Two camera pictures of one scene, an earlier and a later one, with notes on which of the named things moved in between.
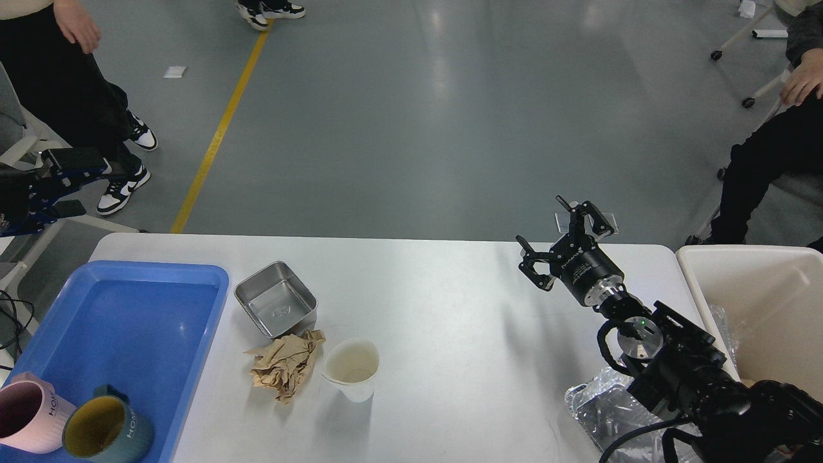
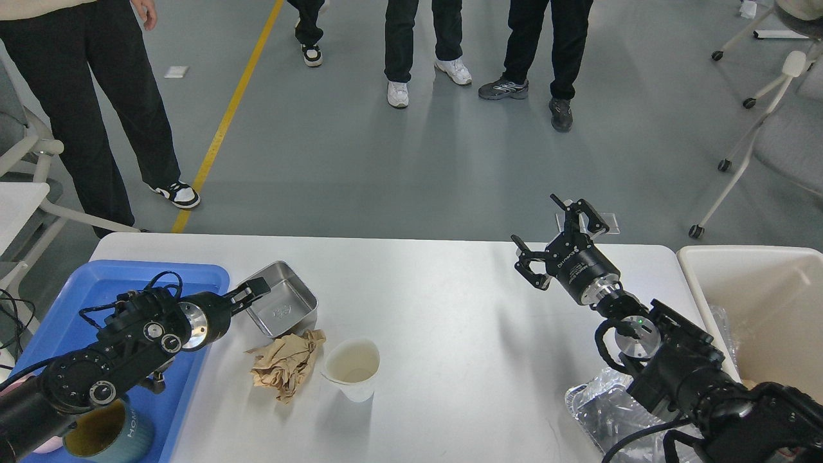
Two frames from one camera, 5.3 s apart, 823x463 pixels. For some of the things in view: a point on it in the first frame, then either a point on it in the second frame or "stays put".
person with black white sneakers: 257,11 to 307,32
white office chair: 807,192 to 789,136
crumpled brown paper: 280,365 stays put
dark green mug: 105,428 stays put
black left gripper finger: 78,161 to 245,294
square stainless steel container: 283,303 stays put
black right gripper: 577,259 stays put
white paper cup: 352,364 stays put
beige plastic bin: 764,306 stays put
